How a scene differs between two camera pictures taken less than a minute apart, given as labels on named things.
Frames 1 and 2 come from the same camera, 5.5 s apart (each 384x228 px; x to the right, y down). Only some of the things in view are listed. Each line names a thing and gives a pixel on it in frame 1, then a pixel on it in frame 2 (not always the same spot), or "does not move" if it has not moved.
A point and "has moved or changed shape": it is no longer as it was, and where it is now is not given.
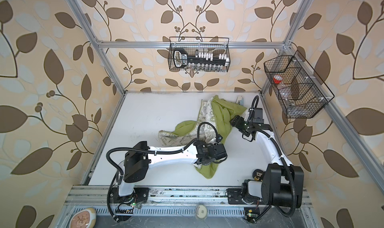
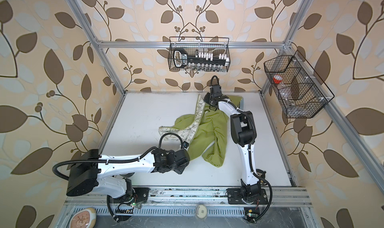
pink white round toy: (84, 218) does not move
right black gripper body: (242, 124) → (208, 98)
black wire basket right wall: (300, 90) does not move
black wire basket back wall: (200, 54) does not move
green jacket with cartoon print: (212, 125) has moved or changed shape
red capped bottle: (277, 79) does not move
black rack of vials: (201, 60) does not move
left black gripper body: (212, 160) → (179, 169)
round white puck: (201, 211) does not move
